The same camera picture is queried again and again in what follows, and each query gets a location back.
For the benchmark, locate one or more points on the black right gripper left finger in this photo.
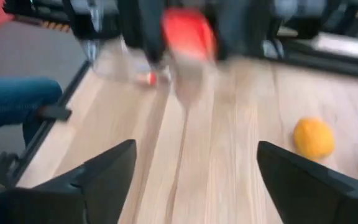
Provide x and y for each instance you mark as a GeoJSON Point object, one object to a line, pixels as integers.
{"type": "Point", "coordinates": [73, 202]}

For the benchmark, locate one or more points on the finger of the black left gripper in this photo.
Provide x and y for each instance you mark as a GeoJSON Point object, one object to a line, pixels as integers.
{"type": "Point", "coordinates": [238, 28]}
{"type": "Point", "coordinates": [145, 31]}

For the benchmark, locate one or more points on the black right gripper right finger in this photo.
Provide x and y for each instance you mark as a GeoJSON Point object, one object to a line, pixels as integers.
{"type": "Point", "coordinates": [315, 199]}

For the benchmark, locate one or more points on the red cap mushroom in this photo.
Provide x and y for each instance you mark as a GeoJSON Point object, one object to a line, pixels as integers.
{"type": "Point", "coordinates": [152, 78]}
{"type": "Point", "coordinates": [188, 34]}

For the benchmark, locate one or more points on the clear plastic bin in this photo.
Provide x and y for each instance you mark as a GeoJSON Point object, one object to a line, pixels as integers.
{"type": "Point", "coordinates": [110, 65]}

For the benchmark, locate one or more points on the orange-yellow lemon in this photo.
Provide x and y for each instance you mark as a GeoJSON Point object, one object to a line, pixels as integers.
{"type": "Point", "coordinates": [314, 138]}

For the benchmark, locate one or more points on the person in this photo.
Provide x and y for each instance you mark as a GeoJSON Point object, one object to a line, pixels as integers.
{"type": "Point", "coordinates": [11, 99]}

